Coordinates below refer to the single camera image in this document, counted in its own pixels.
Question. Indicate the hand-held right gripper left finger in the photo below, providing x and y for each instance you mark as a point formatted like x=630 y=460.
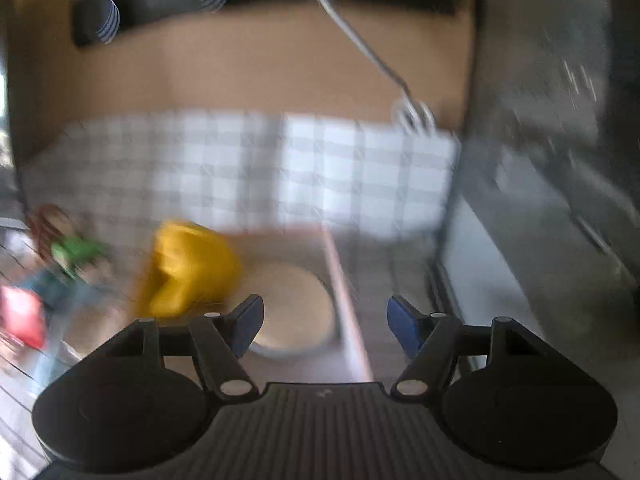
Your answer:
x=247 y=324

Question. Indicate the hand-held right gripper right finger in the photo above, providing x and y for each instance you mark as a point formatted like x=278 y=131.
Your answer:
x=403 y=325

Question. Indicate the pink storage box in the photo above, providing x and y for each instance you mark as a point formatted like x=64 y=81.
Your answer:
x=350 y=320

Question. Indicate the red soft pouch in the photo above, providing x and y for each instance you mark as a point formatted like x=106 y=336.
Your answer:
x=20 y=315

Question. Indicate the white round plate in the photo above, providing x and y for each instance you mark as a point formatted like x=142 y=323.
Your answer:
x=295 y=305

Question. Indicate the white checked bedsheet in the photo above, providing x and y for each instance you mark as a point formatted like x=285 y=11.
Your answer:
x=325 y=175

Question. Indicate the tan headboard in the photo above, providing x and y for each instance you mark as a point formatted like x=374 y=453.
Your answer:
x=240 y=75

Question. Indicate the dark grey cabinet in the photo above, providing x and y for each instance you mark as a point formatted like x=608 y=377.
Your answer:
x=540 y=110

